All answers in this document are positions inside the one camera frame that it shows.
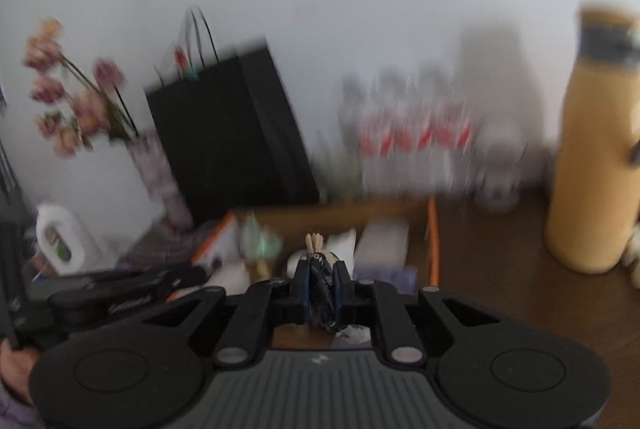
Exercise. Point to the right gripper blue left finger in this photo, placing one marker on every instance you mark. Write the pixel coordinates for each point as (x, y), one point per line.
(265, 306)

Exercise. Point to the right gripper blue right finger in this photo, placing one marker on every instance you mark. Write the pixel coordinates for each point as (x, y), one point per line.
(378, 306)

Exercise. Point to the dark blue snack packet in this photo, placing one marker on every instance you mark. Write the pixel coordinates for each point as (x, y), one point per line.
(321, 294)

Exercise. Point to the person's left hand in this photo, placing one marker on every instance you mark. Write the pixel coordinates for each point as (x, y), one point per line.
(16, 367)

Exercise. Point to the purple cloth in box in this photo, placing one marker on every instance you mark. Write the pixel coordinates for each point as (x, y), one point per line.
(404, 279)

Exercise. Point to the green crumpled plastic bag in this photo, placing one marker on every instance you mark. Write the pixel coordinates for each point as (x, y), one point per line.
(260, 246)

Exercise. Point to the white plastic case in box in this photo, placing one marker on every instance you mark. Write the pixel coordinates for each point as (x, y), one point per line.
(383, 244)

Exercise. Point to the red cardboard box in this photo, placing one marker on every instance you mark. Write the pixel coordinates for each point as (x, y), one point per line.
(309, 228)

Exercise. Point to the white detergent jug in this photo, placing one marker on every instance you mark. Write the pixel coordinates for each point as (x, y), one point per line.
(66, 242)

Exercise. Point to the glass cup with straw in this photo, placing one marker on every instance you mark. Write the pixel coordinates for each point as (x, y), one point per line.
(337, 172)

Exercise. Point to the black paper shopping bag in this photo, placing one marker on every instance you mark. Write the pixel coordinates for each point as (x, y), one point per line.
(231, 137)

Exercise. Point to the right water bottle red label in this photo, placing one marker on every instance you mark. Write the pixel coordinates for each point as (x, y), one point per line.
(453, 131)

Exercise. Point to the white purple ceramic vase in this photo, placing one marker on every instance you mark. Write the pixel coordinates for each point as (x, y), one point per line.
(149, 157)

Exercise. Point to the white astronaut speaker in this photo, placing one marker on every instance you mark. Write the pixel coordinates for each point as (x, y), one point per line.
(500, 146)

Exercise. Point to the middle water bottle red label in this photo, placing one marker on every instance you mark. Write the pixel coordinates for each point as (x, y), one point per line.
(413, 107)

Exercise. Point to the dried pink rose bouquet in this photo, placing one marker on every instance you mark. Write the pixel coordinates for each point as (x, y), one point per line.
(78, 108)

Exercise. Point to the green binder clip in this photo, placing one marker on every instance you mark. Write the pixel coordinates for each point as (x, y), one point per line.
(191, 73)

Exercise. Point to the yellow thermos jug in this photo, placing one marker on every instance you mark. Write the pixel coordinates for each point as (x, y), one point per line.
(594, 200)

